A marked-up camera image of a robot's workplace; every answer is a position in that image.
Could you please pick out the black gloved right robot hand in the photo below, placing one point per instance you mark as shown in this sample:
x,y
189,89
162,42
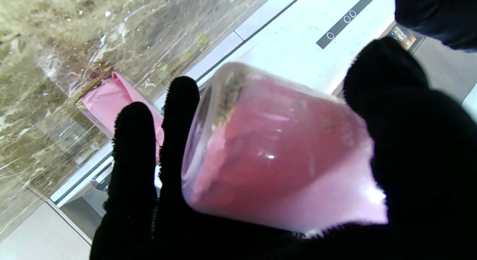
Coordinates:
x,y
428,159

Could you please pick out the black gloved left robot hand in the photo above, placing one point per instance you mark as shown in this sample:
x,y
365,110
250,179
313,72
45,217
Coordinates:
x,y
439,17

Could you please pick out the pink measuring cup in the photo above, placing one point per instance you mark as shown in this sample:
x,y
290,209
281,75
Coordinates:
x,y
283,152

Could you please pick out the pink container with white lid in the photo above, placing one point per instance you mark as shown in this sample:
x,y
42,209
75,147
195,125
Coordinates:
x,y
111,99

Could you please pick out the black wall panel with rings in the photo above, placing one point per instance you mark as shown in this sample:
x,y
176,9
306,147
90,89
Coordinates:
x,y
348,17

